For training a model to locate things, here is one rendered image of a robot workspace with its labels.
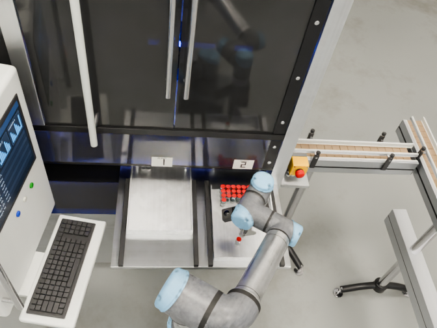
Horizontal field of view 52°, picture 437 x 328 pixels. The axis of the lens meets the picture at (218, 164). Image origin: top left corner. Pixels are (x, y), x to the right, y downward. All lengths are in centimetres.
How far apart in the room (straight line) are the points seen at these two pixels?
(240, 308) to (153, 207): 85
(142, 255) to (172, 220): 19
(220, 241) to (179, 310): 73
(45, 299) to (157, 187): 61
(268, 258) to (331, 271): 167
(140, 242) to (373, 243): 178
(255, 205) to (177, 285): 41
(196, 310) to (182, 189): 90
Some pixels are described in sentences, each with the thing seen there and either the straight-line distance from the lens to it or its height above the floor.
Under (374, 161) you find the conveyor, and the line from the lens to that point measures 224.
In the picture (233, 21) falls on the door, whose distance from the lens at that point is 142.
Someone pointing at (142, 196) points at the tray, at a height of 88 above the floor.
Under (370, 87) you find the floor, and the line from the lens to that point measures 421.
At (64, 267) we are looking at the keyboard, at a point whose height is 83.
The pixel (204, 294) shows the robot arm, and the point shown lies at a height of 142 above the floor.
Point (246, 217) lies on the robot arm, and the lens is 139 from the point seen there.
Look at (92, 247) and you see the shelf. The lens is 190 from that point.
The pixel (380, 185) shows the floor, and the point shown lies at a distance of 347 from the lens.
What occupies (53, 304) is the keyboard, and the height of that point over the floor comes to 82.
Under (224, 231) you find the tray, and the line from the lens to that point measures 186.
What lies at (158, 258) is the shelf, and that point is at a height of 88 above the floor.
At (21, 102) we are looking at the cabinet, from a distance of 154.
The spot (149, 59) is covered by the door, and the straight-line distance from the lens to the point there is 150.
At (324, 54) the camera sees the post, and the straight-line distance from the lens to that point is 154.
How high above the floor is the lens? 248
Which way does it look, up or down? 51 degrees down
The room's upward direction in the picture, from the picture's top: 11 degrees clockwise
